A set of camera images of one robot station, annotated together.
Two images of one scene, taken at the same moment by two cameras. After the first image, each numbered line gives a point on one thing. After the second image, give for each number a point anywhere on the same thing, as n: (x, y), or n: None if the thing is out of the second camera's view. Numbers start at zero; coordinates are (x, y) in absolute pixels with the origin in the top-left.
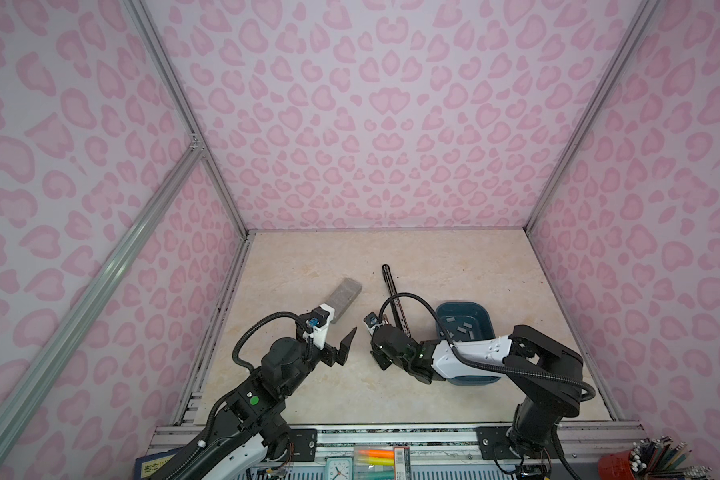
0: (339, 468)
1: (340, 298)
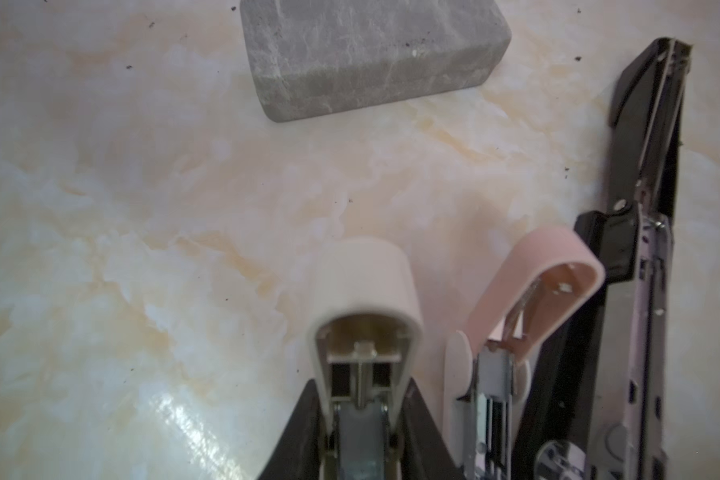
0: None
1: (310, 58)
